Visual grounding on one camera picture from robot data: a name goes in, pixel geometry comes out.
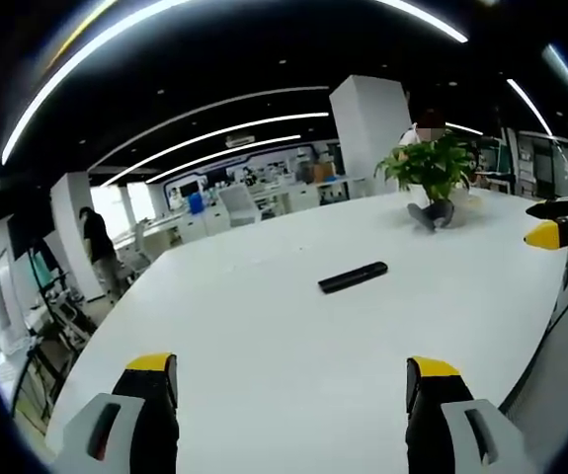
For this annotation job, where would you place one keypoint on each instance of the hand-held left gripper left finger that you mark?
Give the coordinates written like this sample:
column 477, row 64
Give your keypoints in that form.
column 135, row 410

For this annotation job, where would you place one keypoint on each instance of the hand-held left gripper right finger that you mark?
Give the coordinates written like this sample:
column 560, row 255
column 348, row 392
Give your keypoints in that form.
column 441, row 410

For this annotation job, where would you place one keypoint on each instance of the black remote control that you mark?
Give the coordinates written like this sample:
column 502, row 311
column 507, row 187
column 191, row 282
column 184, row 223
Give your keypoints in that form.
column 353, row 277

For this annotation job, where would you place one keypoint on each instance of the green potted plant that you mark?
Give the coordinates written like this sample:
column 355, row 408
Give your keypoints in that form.
column 424, row 175

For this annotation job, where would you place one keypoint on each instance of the white square pillar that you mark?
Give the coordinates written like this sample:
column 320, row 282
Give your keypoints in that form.
column 73, row 232
column 370, row 133

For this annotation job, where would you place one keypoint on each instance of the blue water bottle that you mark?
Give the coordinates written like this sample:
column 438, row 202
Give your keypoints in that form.
column 195, row 203

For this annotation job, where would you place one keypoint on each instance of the white cabinet row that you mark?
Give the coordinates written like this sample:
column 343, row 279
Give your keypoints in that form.
column 244, row 207

